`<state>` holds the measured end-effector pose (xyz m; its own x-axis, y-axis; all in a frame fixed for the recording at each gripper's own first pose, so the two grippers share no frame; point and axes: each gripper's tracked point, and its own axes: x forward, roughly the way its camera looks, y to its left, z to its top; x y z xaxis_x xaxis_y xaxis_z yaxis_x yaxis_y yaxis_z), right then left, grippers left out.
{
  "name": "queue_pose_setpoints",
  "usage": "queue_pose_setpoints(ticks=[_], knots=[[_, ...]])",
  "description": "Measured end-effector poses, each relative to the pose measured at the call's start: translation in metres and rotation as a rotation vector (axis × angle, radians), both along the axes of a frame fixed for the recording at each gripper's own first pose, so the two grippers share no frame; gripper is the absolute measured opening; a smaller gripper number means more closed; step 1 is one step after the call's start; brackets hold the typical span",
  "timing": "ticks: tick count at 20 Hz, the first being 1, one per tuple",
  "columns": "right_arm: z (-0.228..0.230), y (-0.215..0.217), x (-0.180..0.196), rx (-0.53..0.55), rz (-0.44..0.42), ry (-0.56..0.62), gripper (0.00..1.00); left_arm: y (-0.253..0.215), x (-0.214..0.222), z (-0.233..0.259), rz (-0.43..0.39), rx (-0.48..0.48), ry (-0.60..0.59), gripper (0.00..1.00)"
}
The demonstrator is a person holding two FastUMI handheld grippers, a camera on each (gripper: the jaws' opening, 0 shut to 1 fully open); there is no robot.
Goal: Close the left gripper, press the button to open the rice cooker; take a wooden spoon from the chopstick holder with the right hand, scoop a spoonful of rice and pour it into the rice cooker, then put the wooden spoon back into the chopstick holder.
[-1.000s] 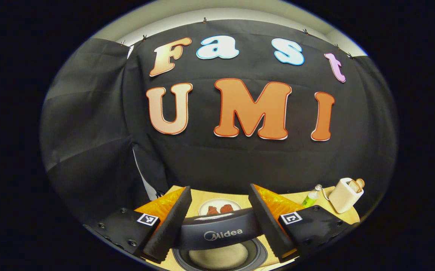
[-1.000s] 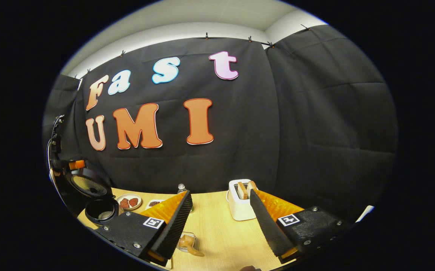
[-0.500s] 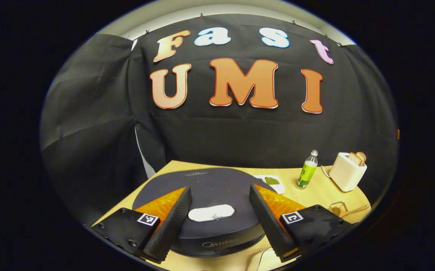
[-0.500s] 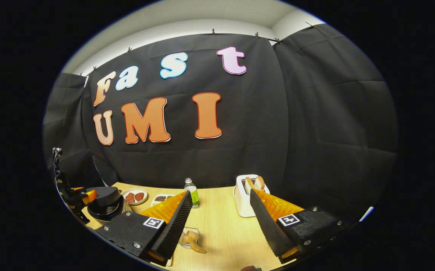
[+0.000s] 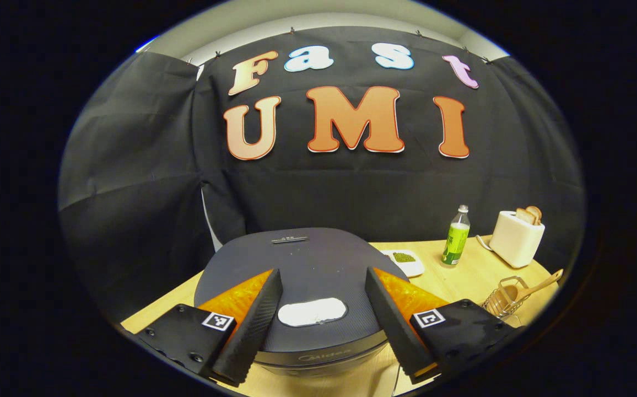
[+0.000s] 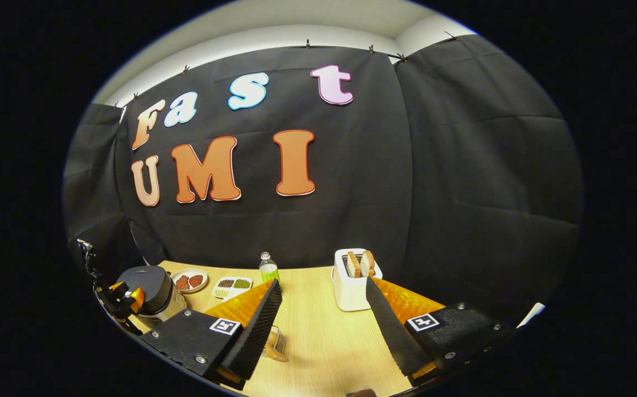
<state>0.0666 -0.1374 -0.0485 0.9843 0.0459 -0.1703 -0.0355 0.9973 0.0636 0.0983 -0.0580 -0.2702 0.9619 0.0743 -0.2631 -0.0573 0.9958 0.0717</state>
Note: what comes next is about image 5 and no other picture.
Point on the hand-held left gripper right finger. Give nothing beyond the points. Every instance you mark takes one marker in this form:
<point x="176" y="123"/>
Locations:
<point x="393" y="325"/>

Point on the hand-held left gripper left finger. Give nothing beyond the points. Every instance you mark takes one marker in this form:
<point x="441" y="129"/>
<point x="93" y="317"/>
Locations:
<point x="252" y="331"/>

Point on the dark grey rice cooker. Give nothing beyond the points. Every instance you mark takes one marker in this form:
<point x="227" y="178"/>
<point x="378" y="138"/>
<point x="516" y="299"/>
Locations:
<point x="318" y="264"/>

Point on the wooden spoon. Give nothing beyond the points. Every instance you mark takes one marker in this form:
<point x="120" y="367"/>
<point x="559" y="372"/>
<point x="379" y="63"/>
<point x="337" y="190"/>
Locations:
<point x="541" y="284"/>

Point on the white divided bean dish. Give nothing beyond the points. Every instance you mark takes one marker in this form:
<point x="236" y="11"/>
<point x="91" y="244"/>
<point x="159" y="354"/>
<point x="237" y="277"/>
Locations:
<point x="413" y="266"/>

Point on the green label plastic bottle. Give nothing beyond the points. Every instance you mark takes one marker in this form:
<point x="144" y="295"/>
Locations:
<point x="455" y="240"/>

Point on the white toaster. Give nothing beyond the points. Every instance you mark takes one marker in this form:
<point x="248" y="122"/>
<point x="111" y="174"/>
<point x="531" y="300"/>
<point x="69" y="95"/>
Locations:
<point x="514" y="242"/>

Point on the toasted bread slice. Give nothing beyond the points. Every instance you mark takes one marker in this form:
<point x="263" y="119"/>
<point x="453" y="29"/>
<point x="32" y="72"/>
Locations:
<point x="535" y="213"/>
<point x="523" y="216"/>

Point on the black backdrop cloth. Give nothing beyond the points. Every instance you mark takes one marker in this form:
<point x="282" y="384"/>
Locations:
<point x="131" y="165"/>

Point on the row of black cloth clips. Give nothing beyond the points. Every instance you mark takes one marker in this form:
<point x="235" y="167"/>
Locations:
<point x="292" y="31"/>

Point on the ceiling light panel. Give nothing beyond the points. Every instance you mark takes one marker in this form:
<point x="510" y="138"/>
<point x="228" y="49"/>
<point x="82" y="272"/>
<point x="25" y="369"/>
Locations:
<point x="146" y="45"/>

